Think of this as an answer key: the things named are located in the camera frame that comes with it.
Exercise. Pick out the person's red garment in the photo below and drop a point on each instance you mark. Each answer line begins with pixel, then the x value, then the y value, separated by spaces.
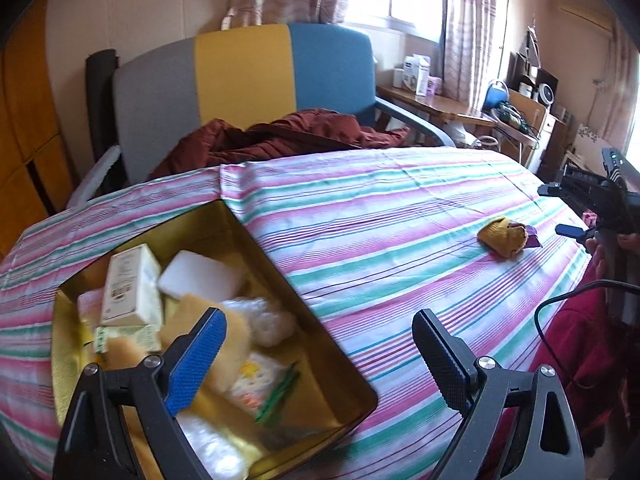
pixel 590 350

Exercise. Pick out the black speaker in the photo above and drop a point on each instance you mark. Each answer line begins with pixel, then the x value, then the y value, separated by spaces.
pixel 545 92

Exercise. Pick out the small pink box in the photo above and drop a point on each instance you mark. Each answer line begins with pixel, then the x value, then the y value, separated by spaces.
pixel 434 86

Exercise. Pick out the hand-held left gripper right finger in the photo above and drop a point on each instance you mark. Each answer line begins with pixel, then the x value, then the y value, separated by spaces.
pixel 440 355

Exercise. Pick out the cream cardboard box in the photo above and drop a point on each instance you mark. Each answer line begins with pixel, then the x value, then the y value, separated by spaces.
pixel 130 285

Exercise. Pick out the grey yellow blue chair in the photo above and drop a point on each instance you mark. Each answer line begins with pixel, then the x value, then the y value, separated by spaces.
pixel 240 75

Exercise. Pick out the purple cloth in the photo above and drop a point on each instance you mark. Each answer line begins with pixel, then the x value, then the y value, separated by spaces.
pixel 532 237

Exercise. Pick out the pale pink packet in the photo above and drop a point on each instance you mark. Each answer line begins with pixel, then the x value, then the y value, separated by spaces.
pixel 87 305

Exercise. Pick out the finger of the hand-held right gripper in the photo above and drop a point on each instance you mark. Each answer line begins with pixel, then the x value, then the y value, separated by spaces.
pixel 550 190
pixel 570 230

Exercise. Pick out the yellow knitted sock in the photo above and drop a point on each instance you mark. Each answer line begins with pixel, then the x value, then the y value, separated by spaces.
pixel 500 235

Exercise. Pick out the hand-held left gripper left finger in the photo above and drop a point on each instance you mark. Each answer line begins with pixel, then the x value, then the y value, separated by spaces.
pixel 192 360

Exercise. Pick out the blue basket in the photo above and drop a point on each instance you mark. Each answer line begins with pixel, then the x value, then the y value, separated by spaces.
pixel 495 95

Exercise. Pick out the person's right hand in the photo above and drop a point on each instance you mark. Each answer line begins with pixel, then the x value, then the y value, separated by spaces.
pixel 597 257

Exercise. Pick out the wooden wardrobe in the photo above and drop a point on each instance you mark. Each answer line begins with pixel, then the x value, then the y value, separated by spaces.
pixel 25 135

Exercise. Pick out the white jar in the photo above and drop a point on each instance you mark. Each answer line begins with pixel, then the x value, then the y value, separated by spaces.
pixel 397 77

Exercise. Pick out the white foam block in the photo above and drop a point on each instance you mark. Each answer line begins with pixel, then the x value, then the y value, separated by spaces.
pixel 200 275

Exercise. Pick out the striped tablecloth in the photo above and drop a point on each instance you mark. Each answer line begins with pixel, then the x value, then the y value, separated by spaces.
pixel 400 240

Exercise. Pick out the rust brown jacket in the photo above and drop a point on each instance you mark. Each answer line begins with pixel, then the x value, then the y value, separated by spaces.
pixel 300 135

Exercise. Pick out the light wooden cabinet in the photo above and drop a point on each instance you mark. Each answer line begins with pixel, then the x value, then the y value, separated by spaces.
pixel 547 135

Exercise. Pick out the rectangular metal tin box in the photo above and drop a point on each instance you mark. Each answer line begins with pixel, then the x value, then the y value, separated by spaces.
pixel 310 340

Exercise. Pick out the white plastic bag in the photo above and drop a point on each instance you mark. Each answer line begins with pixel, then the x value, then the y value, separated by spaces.
pixel 265 320

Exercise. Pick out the clear packet with green print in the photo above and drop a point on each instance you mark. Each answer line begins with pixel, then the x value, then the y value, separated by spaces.
pixel 255 375

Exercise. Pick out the green and white box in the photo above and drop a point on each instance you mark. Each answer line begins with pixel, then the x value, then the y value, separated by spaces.
pixel 125 337

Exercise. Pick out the wooden side desk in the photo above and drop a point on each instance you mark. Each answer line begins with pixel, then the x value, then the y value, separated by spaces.
pixel 435 105

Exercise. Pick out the tall white carton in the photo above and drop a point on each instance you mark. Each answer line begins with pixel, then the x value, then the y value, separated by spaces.
pixel 422 77

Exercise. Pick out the clear plastic bag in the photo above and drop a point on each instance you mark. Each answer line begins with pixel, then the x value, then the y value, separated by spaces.
pixel 210 445

